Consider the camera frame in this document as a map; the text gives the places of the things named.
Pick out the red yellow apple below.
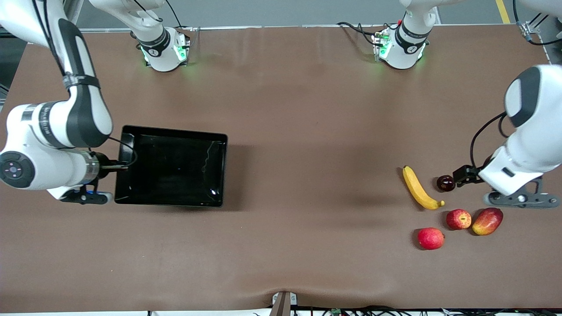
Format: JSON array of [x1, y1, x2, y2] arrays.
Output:
[[446, 209, 472, 230]]

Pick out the yellow banana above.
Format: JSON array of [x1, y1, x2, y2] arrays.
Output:
[[403, 165, 445, 210]]

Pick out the black plastic tray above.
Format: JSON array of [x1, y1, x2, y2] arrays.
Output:
[[114, 125, 228, 208]]

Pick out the red yellow mango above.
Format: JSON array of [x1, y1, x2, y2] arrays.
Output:
[[472, 208, 504, 236]]

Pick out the red pomegranate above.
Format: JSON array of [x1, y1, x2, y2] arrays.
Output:
[[417, 227, 445, 251]]

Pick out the brown table cover mat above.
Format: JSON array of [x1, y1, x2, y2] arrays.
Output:
[[0, 24, 562, 313]]

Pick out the black arm strap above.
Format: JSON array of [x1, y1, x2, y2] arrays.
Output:
[[63, 74, 101, 90]]

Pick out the aluminium frame bracket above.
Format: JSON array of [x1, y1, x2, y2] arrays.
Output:
[[518, 20, 540, 43]]

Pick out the black base cables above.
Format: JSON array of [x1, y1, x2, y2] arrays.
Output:
[[337, 21, 383, 45]]

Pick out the metal camera post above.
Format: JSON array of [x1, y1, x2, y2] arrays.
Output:
[[270, 291, 298, 316]]

